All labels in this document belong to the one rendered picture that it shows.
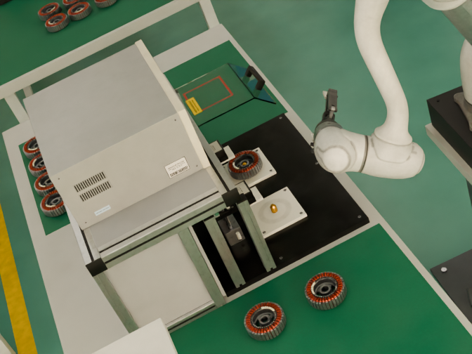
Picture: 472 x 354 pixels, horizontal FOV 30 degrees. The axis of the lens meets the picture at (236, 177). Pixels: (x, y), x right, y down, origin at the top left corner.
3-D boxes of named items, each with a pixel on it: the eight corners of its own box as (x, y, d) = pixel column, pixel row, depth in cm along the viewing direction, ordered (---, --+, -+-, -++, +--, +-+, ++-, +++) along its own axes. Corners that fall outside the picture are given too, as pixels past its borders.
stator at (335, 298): (348, 277, 245) (345, 268, 243) (346, 309, 237) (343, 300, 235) (309, 281, 248) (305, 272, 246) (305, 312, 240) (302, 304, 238)
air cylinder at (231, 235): (237, 224, 272) (231, 212, 268) (245, 238, 266) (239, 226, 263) (222, 232, 271) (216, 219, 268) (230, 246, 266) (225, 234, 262)
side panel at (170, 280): (223, 297, 255) (184, 221, 234) (226, 303, 252) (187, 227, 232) (136, 343, 252) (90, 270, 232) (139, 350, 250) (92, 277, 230)
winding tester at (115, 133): (166, 92, 274) (140, 38, 261) (211, 165, 241) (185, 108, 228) (53, 149, 271) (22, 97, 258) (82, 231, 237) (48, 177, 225)
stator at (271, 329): (277, 345, 235) (272, 336, 233) (241, 337, 241) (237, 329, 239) (293, 312, 242) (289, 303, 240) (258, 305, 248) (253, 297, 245)
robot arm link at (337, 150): (308, 156, 243) (355, 164, 244) (313, 176, 228) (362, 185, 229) (316, 120, 239) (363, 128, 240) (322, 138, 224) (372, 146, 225)
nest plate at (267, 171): (259, 149, 295) (258, 147, 294) (276, 173, 283) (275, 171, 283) (220, 170, 294) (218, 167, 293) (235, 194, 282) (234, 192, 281)
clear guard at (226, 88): (248, 69, 289) (243, 55, 285) (276, 104, 270) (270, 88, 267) (159, 114, 286) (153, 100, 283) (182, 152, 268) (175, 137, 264)
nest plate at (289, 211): (287, 189, 276) (286, 186, 275) (307, 215, 265) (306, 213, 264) (245, 211, 275) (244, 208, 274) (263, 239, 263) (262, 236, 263)
